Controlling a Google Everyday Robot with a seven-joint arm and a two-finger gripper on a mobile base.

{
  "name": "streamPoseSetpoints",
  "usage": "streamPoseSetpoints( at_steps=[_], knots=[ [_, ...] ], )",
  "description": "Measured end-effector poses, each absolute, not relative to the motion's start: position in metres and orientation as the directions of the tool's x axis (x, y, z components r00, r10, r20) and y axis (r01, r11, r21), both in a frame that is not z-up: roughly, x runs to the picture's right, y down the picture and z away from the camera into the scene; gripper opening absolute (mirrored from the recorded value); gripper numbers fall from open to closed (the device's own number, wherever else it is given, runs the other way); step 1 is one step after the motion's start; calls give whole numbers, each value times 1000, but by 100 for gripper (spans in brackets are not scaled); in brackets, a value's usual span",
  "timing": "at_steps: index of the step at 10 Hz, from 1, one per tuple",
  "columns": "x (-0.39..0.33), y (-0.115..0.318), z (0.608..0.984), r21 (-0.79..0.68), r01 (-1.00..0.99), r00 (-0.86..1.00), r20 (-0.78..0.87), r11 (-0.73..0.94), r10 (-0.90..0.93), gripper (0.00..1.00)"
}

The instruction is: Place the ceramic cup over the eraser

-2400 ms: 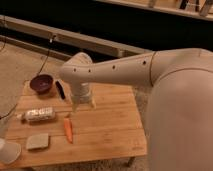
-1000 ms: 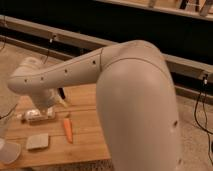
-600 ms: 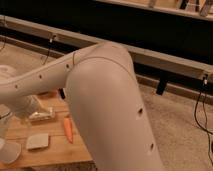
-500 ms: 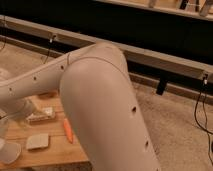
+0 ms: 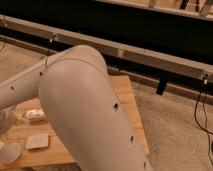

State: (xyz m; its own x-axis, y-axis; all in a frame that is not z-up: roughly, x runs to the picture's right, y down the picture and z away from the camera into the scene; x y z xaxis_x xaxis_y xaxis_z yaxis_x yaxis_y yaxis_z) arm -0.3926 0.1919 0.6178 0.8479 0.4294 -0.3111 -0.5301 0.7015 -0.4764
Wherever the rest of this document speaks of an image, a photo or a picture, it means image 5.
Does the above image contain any white ceramic cup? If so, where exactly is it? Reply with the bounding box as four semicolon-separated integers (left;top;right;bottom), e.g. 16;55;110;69
0;141;21;164

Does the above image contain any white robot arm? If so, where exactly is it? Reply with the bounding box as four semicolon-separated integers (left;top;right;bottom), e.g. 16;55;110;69
0;45;152;171

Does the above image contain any clear plastic bottle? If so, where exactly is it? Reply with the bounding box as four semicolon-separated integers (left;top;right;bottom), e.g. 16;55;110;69
19;109;47;122

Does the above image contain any wooden table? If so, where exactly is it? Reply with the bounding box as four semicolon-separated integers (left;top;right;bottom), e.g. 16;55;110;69
0;76;152;171

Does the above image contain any metal rail frame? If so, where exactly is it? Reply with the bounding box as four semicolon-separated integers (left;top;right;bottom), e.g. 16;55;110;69
0;15;213;97

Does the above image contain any black cable left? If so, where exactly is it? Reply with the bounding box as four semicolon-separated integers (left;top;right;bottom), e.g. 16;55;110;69
41;34;56;68

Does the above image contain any black cable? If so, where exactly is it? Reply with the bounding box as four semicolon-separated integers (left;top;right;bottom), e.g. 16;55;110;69
41;34;56;68
194;74;213;158

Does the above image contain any black cable right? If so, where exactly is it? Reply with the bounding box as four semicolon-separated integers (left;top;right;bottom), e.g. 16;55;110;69
194;74;213;158

